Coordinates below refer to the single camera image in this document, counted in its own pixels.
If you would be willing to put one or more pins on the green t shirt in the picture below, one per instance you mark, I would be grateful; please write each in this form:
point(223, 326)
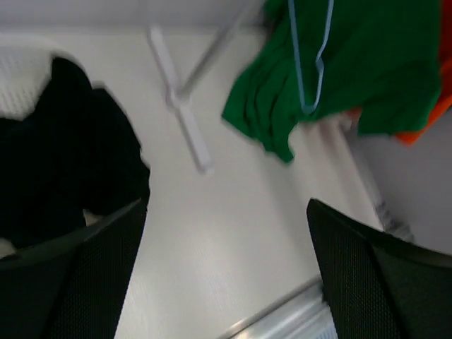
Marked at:
point(323, 58)

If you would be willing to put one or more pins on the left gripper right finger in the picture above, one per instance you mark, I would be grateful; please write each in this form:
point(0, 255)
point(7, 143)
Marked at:
point(418, 282)

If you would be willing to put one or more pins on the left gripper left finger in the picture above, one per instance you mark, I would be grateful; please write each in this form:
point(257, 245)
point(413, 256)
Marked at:
point(73, 286)

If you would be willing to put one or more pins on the silver clothes rack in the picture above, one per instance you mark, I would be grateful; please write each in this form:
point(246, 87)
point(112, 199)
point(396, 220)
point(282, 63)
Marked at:
point(178, 92)

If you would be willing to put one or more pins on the black t shirt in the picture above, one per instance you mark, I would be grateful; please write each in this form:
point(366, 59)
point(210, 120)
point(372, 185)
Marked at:
point(75, 152)

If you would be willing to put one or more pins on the white perforated basket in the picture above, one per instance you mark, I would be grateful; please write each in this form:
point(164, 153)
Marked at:
point(25, 66)

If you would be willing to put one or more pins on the orange t shirt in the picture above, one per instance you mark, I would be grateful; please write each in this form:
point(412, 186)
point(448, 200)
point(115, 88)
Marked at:
point(423, 92)

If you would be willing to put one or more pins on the aluminium mounting rail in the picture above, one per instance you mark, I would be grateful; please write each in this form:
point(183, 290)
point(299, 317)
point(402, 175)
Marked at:
point(289, 318)

